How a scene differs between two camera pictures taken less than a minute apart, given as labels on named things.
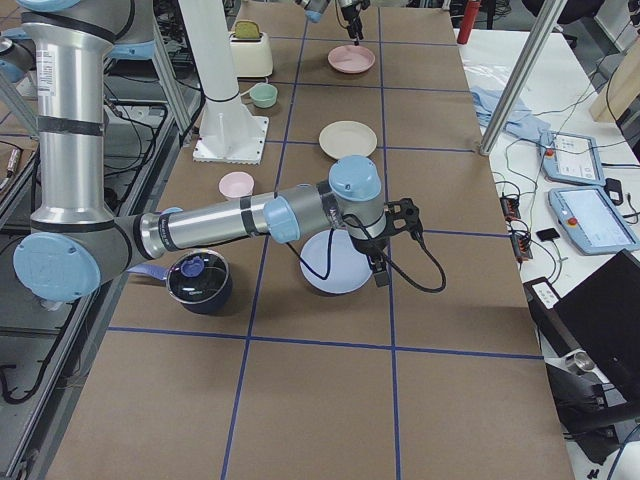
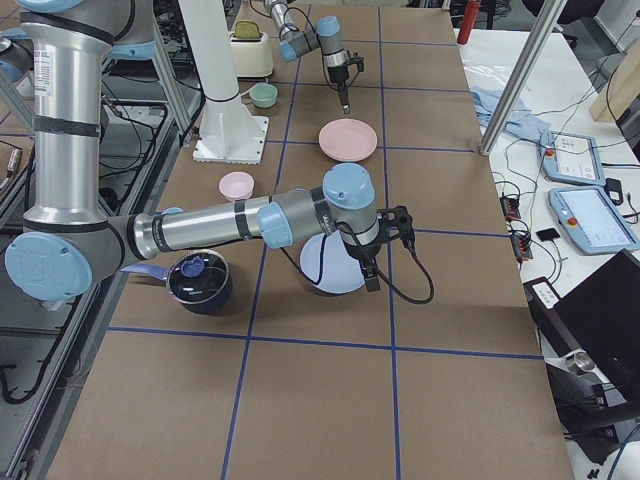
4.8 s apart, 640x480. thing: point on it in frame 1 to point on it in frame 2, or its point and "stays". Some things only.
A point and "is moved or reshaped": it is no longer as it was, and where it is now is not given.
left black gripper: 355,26 to 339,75
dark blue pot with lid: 199,279 stays
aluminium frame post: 548,17 stays
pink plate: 351,59 is moved or reshaped
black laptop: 599,316 stays
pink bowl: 236,184 stays
